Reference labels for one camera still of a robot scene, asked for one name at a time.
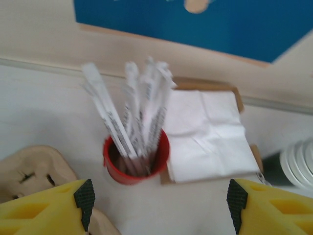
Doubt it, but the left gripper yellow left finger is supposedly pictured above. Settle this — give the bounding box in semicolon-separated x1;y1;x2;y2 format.
0;178;96;235

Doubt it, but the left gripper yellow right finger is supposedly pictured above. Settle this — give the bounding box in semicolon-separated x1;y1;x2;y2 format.
226;178;313;235

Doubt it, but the white paper napkin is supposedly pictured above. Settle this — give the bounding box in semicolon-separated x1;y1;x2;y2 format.
162;89;260;184

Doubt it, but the brown cardboard napkin tray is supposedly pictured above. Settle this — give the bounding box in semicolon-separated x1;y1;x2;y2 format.
160;77;265;187

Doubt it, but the brown pulp cup carrier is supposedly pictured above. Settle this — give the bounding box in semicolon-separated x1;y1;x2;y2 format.
0;144;120;235

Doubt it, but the paper wrapped stirrer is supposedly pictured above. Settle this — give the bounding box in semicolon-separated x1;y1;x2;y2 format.
124;62;141;152
149;62;177;147
82;63;137;159
144;57;157;103
138;75;154;147

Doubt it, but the red plastic holder cup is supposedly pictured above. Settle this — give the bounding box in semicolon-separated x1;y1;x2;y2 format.
102;128;171;186

